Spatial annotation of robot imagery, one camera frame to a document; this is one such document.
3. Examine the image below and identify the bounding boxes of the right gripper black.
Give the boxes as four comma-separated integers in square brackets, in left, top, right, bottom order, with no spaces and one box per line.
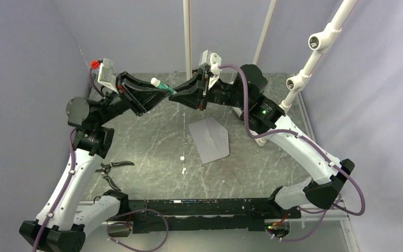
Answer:
[170,68,250,111]

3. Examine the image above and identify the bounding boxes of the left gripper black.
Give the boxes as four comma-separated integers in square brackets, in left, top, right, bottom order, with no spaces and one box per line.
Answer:
[96,71,170,127]

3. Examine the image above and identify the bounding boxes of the green white glue stick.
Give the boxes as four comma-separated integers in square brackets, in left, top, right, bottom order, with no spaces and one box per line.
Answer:
[150,78,176,94]

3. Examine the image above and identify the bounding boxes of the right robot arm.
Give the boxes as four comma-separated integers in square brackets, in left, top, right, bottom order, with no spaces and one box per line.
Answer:
[169,64,355,218]

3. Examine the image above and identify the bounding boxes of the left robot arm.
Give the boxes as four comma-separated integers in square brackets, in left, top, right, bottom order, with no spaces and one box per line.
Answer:
[19,72,174,251]

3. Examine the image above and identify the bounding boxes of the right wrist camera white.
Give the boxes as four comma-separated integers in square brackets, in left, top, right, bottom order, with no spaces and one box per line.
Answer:
[199,50,222,90]

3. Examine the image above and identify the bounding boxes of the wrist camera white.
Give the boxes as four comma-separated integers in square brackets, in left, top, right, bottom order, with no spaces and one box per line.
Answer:
[90,58,118,93]
[199,50,222,90]

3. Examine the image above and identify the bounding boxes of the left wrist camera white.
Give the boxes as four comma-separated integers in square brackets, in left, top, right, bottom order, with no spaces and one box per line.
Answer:
[90,58,118,93]

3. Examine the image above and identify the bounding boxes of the black handled pliers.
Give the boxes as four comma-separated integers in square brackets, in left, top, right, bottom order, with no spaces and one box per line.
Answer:
[95,160,135,192]

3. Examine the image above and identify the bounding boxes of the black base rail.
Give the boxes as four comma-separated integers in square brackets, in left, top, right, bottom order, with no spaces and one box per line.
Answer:
[110,198,301,234]

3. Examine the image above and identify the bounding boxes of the white pvc pipe frame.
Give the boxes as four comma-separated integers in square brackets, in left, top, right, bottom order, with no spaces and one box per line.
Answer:
[182,0,359,147]

